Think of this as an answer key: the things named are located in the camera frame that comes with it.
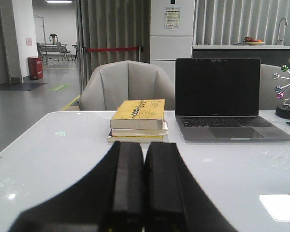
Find bottom yellow book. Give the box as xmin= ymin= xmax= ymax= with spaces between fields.
xmin=107 ymin=131 xmax=167 ymax=143

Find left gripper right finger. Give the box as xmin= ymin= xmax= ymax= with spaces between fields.
xmin=144 ymin=142 xmax=236 ymax=232

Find middle cream book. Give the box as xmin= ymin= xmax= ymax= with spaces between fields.
xmin=110 ymin=121 xmax=168 ymax=137

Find grey open laptop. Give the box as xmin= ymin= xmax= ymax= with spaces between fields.
xmin=175 ymin=58 xmax=290 ymax=142

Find left grey armchair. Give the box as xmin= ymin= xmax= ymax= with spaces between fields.
xmin=79 ymin=60 xmax=175 ymax=111

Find fruit bowl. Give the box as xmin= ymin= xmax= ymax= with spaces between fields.
xmin=243 ymin=36 xmax=265 ymax=45

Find red bin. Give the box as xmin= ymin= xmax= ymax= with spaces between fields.
xmin=28 ymin=57 xmax=43 ymax=80

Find grey armchair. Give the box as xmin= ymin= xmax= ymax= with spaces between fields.
xmin=79 ymin=60 xmax=175 ymax=111
xmin=259 ymin=64 xmax=290 ymax=110

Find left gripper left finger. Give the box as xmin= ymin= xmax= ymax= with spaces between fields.
xmin=9 ymin=142 xmax=144 ymax=232

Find chrome faucet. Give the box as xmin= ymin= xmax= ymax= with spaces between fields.
xmin=276 ymin=17 xmax=288 ymax=45

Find red barrier belt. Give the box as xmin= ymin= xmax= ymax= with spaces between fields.
xmin=82 ymin=46 xmax=144 ymax=52

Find right grey armchair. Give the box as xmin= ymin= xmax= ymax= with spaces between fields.
xmin=259 ymin=64 xmax=290 ymax=110

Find top yellow book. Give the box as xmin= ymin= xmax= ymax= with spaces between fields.
xmin=110 ymin=99 xmax=165 ymax=130

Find yellow book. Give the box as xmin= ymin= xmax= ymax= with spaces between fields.
xmin=107 ymin=131 xmax=167 ymax=143
xmin=110 ymin=99 xmax=165 ymax=130

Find white refrigerator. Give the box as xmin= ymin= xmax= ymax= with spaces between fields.
xmin=150 ymin=0 xmax=195 ymax=82

